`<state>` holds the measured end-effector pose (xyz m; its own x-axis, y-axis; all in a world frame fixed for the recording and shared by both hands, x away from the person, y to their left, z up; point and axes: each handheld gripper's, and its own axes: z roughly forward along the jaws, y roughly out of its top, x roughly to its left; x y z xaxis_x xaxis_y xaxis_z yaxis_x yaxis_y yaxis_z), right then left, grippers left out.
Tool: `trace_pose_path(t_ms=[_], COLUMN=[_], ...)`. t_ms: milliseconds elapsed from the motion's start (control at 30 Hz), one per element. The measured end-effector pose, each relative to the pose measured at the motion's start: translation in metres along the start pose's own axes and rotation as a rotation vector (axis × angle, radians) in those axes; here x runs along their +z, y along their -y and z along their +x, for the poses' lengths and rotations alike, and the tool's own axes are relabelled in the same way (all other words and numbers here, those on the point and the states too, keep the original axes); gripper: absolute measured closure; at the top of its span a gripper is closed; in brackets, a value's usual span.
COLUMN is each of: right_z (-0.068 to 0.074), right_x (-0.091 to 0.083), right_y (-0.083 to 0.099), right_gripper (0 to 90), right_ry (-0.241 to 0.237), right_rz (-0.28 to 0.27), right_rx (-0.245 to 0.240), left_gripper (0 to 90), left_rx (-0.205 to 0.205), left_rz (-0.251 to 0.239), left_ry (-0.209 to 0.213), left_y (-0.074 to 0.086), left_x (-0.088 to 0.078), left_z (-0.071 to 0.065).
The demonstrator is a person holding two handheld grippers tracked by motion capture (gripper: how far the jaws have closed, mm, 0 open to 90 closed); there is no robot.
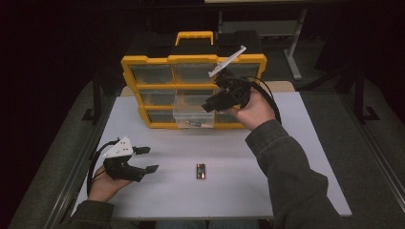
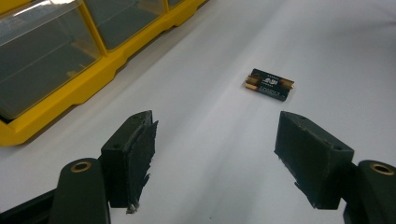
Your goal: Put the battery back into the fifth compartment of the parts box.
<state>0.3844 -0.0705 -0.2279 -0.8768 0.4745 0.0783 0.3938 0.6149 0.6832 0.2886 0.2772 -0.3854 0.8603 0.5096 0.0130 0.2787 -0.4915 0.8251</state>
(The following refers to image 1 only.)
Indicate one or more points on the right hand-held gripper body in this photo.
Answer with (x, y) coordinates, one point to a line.
(235, 93)

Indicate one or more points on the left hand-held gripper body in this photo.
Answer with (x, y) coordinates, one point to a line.
(122, 170)

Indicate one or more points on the clear plastic drawer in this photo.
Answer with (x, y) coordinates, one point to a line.
(191, 111)

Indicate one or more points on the black and copper battery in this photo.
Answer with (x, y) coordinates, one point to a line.
(203, 171)
(198, 171)
(193, 123)

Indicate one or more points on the yellow and black drawer organizer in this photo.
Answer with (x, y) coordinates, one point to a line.
(159, 58)

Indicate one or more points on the person's right hand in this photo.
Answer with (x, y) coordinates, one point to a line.
(254, 111)

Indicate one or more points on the person's left hand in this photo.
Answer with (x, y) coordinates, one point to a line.
(103, 189)

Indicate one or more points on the set of clear organizer drawers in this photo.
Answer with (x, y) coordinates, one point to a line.
(153, 73)

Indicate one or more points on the black metal stand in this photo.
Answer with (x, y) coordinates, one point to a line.
(96, 95)
(360, 95)

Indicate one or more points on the aluminium frame rail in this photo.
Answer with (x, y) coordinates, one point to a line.
(382, 160)
(73, 181)

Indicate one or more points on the white metal desk frame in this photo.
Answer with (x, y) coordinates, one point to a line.
(294, 54)

